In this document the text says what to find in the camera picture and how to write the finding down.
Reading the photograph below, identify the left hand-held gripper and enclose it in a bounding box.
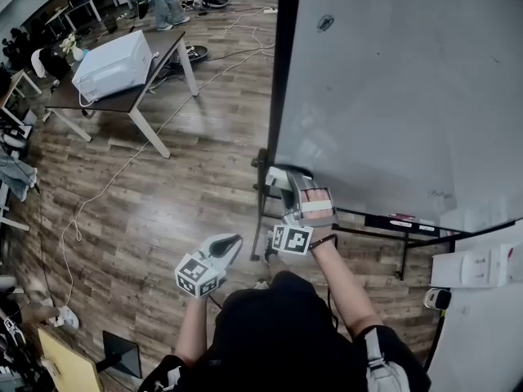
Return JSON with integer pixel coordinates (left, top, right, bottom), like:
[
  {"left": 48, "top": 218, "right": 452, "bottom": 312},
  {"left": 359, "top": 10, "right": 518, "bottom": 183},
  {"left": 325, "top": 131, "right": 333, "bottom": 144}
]
[{"left": 173, "top": 233, "right": 245, "bottom": 301}]

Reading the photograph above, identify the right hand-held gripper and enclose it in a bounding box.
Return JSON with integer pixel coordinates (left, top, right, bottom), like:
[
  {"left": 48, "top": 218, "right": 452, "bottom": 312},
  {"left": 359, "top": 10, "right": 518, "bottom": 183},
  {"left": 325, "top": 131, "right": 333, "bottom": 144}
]
[{"left": 271, "top": 169, "right": 338, "bottom": 257}]

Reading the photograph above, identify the white whiteboard with black frame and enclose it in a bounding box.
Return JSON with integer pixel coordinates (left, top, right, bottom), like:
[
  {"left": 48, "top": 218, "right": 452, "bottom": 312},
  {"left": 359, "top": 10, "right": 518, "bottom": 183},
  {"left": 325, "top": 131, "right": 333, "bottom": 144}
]
[{"left": 249, "top": 0, "right": 523, "bottom": 281}]

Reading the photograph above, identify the person's left forearm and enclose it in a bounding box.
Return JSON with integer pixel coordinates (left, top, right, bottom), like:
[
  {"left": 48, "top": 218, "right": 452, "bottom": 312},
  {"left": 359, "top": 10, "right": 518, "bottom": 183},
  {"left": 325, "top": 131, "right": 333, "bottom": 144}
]
[{"left": 174, "top": 296, "right": 210, "bottom": 363}]

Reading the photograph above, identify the grey shoulder bag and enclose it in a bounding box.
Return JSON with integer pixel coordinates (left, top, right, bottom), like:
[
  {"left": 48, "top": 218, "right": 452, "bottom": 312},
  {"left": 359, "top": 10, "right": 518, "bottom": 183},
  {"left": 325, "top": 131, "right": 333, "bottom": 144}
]
[{"left": 364, "top": 327, "right": 412, "bottom": 392}]

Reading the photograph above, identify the person's right forearm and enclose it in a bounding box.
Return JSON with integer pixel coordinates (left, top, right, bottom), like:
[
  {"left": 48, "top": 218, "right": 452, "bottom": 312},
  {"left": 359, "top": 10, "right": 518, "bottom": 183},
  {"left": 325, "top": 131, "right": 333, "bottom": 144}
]
[{"left": 310, "top": 234, "right": 378, "bottom": 335}]

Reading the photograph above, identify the person's right hand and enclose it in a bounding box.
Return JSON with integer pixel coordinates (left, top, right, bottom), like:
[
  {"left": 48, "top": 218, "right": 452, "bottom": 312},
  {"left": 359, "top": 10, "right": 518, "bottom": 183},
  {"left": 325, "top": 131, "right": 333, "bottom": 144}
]
[{"left": 302, "top": 187, "right": 333, "bottom": 221}]

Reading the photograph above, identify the black wrist band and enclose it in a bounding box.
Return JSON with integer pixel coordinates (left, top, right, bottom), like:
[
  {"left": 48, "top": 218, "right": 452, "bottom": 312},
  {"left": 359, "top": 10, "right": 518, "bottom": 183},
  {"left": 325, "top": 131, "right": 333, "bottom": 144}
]
[{"left": 308, "top": 234, "right": 339, "bottom": 251}]

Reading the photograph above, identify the person's leg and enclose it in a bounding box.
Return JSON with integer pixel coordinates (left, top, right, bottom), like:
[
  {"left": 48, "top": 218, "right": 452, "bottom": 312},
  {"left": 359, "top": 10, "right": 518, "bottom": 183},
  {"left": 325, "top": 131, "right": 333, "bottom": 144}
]
[{"left": 269, "top": 253, "right": 296, "bottom": 276}]

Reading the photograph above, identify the person's black t-shirt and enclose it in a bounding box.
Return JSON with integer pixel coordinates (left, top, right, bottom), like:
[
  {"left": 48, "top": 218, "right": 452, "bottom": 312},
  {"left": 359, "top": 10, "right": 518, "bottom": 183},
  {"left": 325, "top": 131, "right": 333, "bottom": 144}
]
[{"left": 161, "top": 270, "right": 432, "bottom": 392}]

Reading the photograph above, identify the black white waist bag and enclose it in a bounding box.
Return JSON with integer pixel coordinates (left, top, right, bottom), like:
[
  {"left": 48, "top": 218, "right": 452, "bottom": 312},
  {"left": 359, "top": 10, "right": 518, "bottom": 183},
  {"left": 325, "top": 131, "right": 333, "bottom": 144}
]
[{"left": 136, "top": 354, "right": 185, "bottom": 392}]

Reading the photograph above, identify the black monitor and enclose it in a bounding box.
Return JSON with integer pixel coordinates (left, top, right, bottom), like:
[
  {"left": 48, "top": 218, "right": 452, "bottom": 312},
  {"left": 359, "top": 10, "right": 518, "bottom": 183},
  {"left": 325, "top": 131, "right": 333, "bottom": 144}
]
[{"left": 96, "top": 330, "right": 143, "bottom": 380}]

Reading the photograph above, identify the dark table with white legs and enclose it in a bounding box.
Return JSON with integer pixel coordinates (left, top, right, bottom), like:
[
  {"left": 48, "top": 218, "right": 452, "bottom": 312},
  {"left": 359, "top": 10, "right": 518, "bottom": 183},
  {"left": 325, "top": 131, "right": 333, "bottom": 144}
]
[{"left": 43, "top": 29, "right": 200, "bottom": 159}]

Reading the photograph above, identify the yellow board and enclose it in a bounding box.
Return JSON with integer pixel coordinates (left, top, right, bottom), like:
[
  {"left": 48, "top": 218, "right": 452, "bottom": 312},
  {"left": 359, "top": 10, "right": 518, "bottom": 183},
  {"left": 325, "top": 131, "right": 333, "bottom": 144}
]
[{"left": 36, "top": 326, "right": 104, "bottom": 392}]

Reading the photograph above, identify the white microwave oven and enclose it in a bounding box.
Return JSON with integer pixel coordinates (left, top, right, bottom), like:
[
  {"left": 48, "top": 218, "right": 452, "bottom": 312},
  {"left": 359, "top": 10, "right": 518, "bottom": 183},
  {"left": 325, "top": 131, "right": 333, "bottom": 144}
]
[{"left": 71, "top": 29, "right": 154, "bottom": 101}]

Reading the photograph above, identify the black jacket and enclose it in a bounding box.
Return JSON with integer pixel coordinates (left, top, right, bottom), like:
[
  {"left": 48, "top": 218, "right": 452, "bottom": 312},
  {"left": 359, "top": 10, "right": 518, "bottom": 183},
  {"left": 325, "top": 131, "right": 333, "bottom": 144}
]
[{"left": 38, "top": 46, "right": 73, "bottom": 82}]

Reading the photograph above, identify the vase with flowers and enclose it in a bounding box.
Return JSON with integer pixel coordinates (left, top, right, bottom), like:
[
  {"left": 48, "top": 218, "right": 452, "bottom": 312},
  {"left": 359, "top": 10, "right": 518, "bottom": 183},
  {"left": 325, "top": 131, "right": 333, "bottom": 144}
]
[{"left": 59, "top": 32, "right": 86, "bottom": 63}]

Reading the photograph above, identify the white chair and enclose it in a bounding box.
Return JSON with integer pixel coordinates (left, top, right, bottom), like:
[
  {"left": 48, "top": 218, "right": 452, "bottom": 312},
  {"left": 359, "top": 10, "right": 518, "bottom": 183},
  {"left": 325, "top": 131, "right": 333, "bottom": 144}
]
[{"left": 30, "top": 48, "right": 47, "bottom": 79}]

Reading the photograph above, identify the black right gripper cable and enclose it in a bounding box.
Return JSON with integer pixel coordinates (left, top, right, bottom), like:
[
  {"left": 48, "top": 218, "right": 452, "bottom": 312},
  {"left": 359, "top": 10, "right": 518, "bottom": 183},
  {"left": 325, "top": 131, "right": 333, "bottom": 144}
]
[{"left": 325, "top": 282, "right": 340, "bottom": 331}]

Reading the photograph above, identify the long white floor cord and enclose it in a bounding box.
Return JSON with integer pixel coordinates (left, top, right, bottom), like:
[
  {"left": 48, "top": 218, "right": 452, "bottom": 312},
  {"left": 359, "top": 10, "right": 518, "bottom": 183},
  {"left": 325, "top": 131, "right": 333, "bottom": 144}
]
[{"left": 60, "top": 7, "right": 279, "bottom": 301}]

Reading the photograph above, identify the small black white wall device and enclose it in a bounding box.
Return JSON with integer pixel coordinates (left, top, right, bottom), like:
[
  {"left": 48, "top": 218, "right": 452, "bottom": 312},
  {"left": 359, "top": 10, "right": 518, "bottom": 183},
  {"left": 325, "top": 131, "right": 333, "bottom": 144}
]
[{"left": 423, "top": 287, "right": 453, "bottom": 310}]

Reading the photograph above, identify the white wall panel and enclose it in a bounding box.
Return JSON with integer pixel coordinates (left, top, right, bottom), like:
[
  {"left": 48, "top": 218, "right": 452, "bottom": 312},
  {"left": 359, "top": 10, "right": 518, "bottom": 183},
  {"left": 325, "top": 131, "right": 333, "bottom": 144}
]
[{"left": 431, "top": 243, "right": 523, "bottom": 289}]

